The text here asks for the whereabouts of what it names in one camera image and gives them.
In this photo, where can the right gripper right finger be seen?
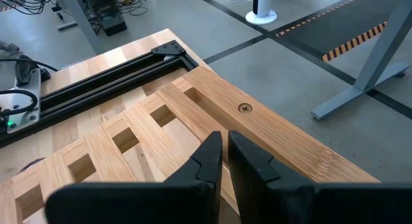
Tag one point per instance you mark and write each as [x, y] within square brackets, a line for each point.
[305, 204]

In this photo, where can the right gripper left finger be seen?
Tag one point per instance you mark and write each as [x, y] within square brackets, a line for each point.
[145, 201]

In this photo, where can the wooden slatted shelf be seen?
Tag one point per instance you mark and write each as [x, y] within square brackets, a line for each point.
[273, 134]

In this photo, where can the wooden desk with grey legs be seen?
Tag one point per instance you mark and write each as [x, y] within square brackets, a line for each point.
[376, 56]

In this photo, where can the black power plug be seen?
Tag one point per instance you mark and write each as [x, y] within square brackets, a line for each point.
[27, 69]

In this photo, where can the black mat with hazard stripes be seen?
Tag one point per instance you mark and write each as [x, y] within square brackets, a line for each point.
[338, 27]

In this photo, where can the black computer tower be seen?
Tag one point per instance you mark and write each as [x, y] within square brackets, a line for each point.
[112, 21]

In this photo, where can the grey crumpled item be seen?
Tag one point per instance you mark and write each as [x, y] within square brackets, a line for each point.
[8, 47]

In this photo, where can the black aluminium table frame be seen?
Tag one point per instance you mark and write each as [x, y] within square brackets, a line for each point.
[96, 89]

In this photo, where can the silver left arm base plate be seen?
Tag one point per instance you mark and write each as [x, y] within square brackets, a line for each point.
[22, 101]

